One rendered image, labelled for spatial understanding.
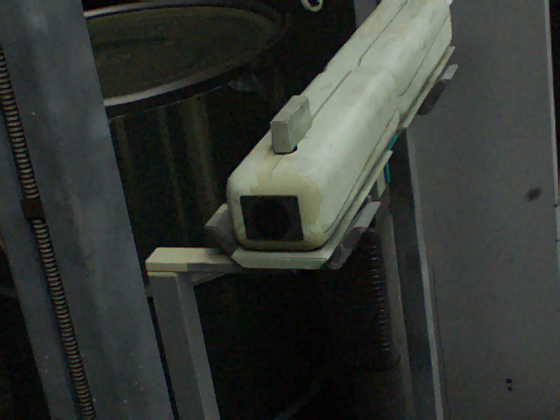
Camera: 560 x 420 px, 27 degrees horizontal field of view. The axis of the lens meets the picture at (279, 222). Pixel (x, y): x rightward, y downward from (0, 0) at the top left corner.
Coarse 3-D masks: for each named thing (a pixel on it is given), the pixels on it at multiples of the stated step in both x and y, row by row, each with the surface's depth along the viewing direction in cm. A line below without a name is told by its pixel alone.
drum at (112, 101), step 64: (192, 0) 201; (256, 64) 163; (128, 128) 157; (192, 128) 160; (256, 128) 169; (128, 192) 160; (192, 192) 163; (0, 256) 171; (0, 320) 181; (256, 320) 176; (320, 320) 194; (256, 384) 179; (320, 384) 191
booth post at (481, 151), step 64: (512, 0) 103; (448, 64) 108; (512, 64) 106; (448, 128) 110; (512, 128) 108; (448, 192) 113; (512, 192) 111; (448, 256) 116; (512, 256) 114; (448, 320) 120; (512, 320) 117; (448, 384) 123; (512, 384) 121
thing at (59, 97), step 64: (0, 0) 61; (64, 0) 64; (0, 64) 63; (64, 64) 64; (0, 128) 65; (64, 128) 64; (0, 192) 67; (64, 192) 65; (64, 256) 67; (128, 256) 72; (64, 320) 70; (128, 320) 72; (64, 384) 72; (128, 384) 72
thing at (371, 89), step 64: (384, 0) 76; (448, 0) 81; (384, 64) 63; (320, 128) 55; (384, 128) 60; (256, 192) 51; (320, 192) 50; (384, 192) 64; (256, 256) 52; (320, 256) 51; (384, 256) 63; (384, 320) 64; (384, 384) 66
